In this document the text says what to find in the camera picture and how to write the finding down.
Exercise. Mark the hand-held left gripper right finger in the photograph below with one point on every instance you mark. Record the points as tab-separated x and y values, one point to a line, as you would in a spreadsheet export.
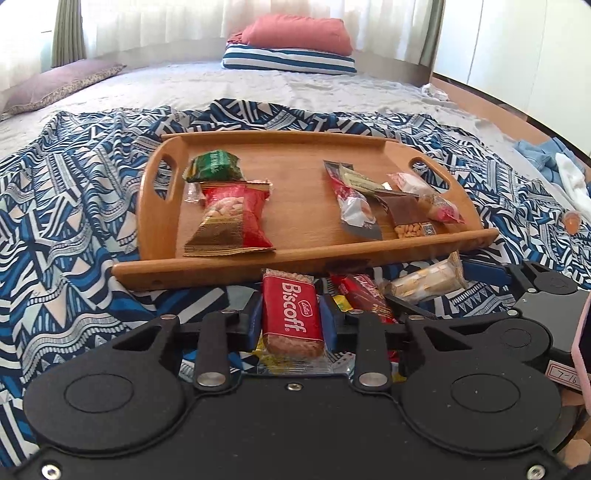
325	323

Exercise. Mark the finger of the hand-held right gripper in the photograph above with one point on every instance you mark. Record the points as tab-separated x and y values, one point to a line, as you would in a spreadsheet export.
485	272
411	304

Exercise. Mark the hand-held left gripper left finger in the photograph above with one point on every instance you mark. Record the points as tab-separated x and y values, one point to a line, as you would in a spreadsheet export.
253	318

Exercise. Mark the clear nougat packet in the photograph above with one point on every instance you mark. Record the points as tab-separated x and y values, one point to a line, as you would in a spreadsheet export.
425	279

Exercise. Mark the red biscuit packet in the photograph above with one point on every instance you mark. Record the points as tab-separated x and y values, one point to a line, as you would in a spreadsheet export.
291	309

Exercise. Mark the black and red snack bar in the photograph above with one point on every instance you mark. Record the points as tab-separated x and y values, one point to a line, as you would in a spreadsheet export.
355	207

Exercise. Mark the white and red candy packet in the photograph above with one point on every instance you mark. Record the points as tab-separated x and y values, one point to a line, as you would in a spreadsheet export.
415	184

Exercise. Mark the wooden serving tray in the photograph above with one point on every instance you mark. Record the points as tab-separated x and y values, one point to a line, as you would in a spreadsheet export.
300	198

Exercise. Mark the olive snack packet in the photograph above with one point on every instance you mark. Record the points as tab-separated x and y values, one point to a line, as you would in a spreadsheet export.
364	181

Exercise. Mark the small clear snack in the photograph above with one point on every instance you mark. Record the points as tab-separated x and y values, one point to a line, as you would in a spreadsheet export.
194	193

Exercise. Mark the green snack packet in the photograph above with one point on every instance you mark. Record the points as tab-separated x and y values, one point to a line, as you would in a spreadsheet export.
214	166

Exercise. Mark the yellow candy packet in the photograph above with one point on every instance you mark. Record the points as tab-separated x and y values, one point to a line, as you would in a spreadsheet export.
344	303

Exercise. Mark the red wafer bar packet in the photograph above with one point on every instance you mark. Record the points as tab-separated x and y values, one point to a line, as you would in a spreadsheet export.
364	290

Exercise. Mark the clear yellow snack packet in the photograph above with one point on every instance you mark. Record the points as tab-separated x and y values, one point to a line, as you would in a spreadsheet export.
295	364

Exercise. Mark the brown peanut snack packet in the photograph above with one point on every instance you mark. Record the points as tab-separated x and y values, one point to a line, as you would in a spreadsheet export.
406	210

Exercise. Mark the orange jelly cup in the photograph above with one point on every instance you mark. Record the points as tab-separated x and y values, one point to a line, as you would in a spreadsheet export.
572	222

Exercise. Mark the red peanut packet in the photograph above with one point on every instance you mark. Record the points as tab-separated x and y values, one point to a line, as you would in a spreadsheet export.
235	217

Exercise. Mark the blue clothing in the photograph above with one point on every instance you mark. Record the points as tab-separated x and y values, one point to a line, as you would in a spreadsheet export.
538	157

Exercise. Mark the white cloth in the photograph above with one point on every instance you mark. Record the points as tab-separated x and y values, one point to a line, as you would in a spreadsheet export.
572	180

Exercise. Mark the crumpled white tissue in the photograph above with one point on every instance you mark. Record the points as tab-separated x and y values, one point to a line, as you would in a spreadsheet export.
435	92

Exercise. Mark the blue patterned blanket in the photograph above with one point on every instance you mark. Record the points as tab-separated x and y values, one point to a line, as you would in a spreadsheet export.
69	207

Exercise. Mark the white wardrobe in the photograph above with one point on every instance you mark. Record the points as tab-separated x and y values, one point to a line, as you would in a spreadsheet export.
508	46

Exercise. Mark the grey bed sheet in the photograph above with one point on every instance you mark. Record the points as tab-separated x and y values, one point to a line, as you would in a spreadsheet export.
184	87

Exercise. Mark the green curtain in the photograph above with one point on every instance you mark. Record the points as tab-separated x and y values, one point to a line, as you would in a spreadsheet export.
69	32
431	37

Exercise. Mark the blue striped pillow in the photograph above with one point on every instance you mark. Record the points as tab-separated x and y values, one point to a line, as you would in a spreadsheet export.
286	60

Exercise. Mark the red pillow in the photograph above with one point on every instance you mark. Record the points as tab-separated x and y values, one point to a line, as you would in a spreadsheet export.
300	34

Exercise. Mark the white sheer curtain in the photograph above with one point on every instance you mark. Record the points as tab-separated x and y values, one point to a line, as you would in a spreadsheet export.
184	23

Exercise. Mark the purple pillow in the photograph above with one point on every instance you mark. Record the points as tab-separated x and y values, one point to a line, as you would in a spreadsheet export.
55	85

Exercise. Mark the wooden bed frame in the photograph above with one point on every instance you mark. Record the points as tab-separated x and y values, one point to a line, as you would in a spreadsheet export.
498	110

